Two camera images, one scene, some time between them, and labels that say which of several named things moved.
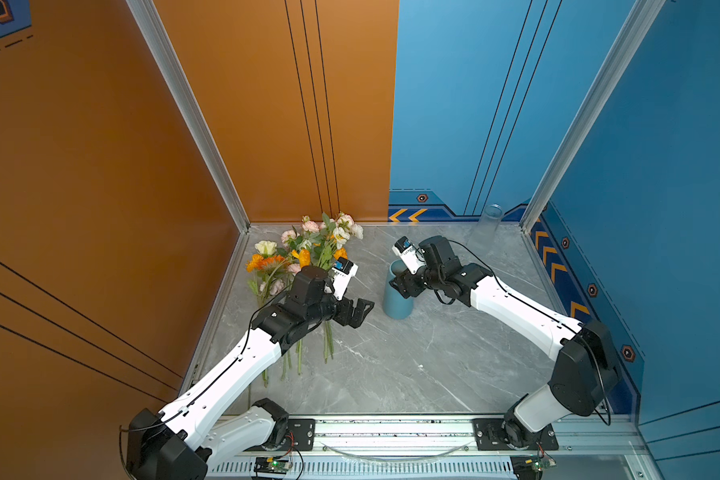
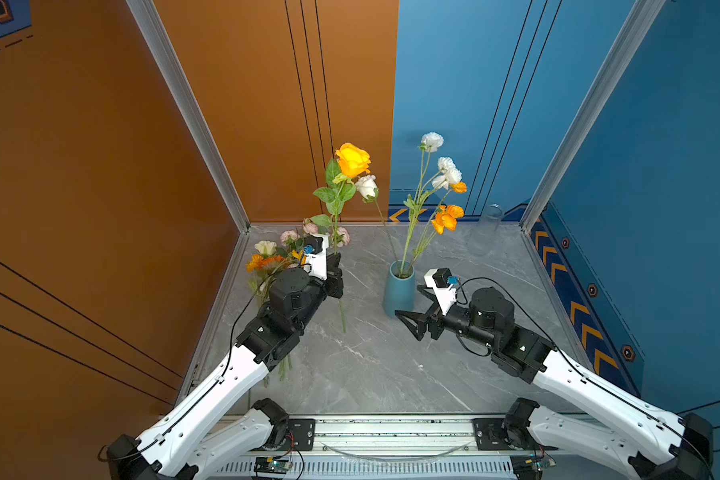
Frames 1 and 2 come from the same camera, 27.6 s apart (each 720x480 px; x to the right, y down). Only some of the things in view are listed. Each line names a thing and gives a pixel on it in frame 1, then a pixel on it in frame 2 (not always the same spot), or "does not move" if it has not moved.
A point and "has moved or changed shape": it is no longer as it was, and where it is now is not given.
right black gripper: x=403 y=281 → x=435 y=320
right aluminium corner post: x=640 y=21 does not move
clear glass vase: x=483 y=233 does not move
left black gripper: x=358 y=314 → x=331 y=276
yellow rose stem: x=299 y=353 has moved or changed shape
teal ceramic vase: x=396 y=305 does not move
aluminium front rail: x=439 y=448 does not move
